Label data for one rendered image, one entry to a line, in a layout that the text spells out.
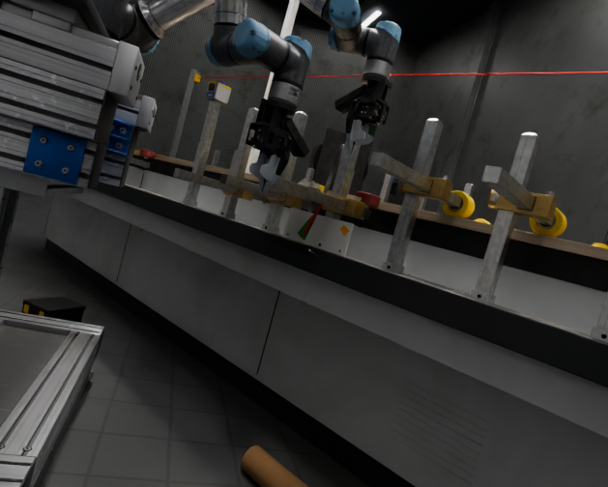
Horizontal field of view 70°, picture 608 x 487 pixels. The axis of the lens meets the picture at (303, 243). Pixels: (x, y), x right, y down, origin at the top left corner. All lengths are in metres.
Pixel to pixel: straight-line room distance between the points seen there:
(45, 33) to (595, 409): 1.24
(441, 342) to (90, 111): 0.92
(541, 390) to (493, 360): 0.11
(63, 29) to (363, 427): 1.32
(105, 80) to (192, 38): 12.39
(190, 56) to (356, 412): 12.15
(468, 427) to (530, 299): 0.40
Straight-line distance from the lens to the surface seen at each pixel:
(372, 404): 1.52
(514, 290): 1.32
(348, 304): 1.30
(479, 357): 1.14
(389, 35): 1.33
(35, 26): 0.92
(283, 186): 1.10
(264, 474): 1.39
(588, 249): 1.27
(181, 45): 13.18
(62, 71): 0.90
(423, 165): 1.22
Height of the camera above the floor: 0.78
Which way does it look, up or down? 3 degrees down
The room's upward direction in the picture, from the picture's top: 15 degrees clockwise
